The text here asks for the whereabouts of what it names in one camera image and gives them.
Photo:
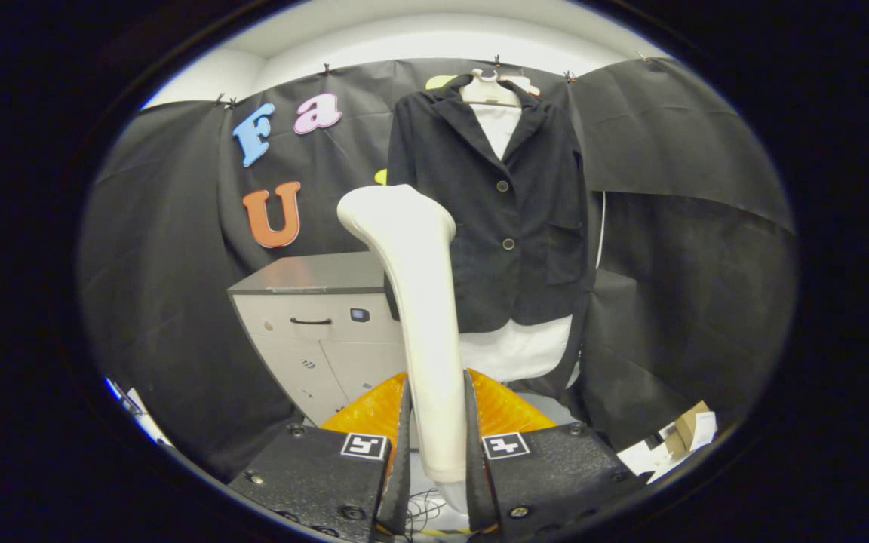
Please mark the black blazer jacket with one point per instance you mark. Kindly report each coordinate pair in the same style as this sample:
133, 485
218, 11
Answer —
525, 211

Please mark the beige clothes hanger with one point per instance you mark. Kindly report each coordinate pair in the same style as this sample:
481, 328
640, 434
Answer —
489, 92

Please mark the black backdrop cloth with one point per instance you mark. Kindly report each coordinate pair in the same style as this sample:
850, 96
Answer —
163, 264

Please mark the white garment steamer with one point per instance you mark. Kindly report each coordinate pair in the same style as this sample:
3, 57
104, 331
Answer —
419, 302

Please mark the white and blue object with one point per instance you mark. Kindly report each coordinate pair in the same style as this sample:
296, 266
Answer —
149, 422

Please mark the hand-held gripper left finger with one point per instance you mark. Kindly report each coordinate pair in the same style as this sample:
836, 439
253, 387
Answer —
306, 475

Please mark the small cardboard box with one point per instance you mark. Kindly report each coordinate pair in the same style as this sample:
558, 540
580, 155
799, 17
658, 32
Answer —
687, 426

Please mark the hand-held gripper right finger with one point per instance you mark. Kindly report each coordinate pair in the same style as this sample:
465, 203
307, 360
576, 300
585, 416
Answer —
548, 483

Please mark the white shirt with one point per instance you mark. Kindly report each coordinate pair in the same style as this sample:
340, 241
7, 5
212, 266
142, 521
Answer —
510, 351

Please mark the grey drawer cabinet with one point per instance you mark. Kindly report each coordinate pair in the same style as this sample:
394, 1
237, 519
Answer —
306, 275

